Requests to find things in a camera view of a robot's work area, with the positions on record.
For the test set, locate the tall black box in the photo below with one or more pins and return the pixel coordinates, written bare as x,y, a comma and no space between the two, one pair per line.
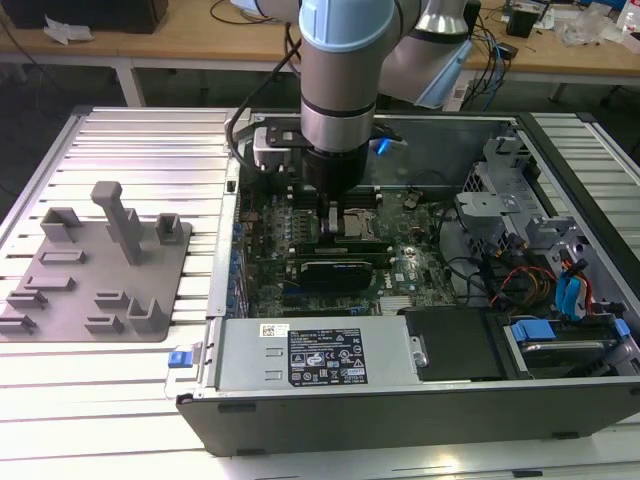
474,15

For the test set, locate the crumpled white paper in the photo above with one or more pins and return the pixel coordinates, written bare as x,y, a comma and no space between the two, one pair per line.
67,30

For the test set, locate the grey plastic parts rack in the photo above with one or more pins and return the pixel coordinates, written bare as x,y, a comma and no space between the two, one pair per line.
130,280

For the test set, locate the black RAM slot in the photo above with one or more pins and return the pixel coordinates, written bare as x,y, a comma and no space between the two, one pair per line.
367,201
367,190

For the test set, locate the large black box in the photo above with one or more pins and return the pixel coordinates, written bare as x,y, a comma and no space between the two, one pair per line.
90,12

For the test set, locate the small silver heatsink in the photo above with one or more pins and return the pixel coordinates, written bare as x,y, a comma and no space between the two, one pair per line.
397,306

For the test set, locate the round coin battery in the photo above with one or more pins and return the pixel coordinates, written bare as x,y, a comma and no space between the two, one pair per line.
410,202

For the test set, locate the black graphics card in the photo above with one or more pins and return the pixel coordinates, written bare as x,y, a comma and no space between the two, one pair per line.
335,275

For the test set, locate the green motherboard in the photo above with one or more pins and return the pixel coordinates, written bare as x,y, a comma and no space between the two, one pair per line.
425,260

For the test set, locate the grey power supply with label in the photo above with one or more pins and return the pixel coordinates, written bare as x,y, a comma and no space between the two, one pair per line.
250,360

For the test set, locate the hard disk in blue carrier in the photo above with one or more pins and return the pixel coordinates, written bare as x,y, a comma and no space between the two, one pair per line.
560,350

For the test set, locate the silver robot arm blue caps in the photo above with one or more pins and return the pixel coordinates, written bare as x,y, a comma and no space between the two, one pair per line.
337,75

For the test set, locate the black drive bay cover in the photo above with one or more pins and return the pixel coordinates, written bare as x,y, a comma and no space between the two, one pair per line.
455,345

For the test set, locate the blue case latch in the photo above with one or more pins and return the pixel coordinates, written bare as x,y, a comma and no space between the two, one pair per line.
180,360

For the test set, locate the small black device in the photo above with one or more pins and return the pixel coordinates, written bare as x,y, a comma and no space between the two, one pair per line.
508,50

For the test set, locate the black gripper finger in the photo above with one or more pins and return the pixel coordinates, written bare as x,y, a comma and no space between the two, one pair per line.
336,220
324,205

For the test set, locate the black open PC case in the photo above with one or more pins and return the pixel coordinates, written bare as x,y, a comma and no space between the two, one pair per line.
400,425

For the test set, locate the clear plastic bags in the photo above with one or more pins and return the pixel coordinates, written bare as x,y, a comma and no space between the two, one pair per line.
590,27

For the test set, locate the wooden desk white frame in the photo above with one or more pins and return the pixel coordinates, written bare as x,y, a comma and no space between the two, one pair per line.
200,45

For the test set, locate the white tag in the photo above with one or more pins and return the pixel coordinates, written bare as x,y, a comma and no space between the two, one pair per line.
459,95

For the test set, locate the grey metal drive cage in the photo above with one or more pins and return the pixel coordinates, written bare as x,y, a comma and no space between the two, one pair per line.
487,202

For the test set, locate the silver CPU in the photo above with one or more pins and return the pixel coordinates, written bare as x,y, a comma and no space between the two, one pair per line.
356,226

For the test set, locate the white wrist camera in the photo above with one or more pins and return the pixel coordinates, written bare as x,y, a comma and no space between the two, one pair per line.
277,150

